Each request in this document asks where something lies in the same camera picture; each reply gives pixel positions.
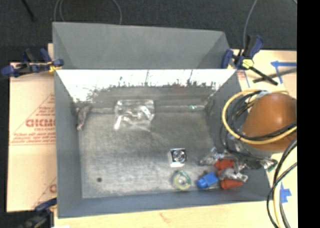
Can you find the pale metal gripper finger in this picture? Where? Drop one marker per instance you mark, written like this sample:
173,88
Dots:
210,159
232,175

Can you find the red plastic block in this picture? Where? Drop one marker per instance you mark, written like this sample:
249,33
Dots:
225,164

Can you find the blue plastic block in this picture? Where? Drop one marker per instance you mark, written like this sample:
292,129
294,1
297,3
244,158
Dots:
207,181

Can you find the silver square metal block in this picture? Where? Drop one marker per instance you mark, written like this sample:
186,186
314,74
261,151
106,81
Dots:
178,157

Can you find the green and yellow round disc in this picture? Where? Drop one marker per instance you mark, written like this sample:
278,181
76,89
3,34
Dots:
180,181

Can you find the grey metal bin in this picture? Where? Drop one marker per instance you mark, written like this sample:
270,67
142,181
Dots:
140,152

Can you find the brown cardboard board red print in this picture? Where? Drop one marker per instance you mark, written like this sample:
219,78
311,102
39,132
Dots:
30,112

